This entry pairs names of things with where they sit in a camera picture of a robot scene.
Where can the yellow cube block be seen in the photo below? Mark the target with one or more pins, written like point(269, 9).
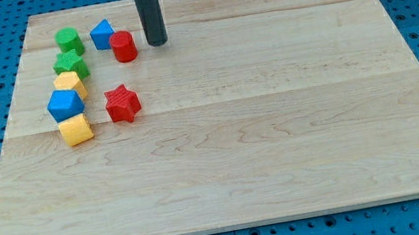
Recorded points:
point(76, 130)

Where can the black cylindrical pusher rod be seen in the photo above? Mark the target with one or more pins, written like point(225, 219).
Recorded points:
point(152, 21)

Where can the blue triangular block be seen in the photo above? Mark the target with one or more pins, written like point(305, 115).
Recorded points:
point(101, 34)

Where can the red cylinder block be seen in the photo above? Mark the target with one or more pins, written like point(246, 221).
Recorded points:
point(123, 46)

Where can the blue cube block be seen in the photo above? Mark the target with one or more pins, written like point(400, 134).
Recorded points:
point(64, 104)

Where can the green star block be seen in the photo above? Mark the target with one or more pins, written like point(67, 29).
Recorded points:
point(70, 61)

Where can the green cylinder block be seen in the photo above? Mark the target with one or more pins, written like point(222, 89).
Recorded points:
point(68, 39)

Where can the red star block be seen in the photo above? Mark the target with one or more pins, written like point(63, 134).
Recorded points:
point(122, 104)

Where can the light wooden board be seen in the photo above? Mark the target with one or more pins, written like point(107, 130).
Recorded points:
point(254, 112)

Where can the yellow pentagon block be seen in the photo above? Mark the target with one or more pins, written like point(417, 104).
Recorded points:
point(70, 81)

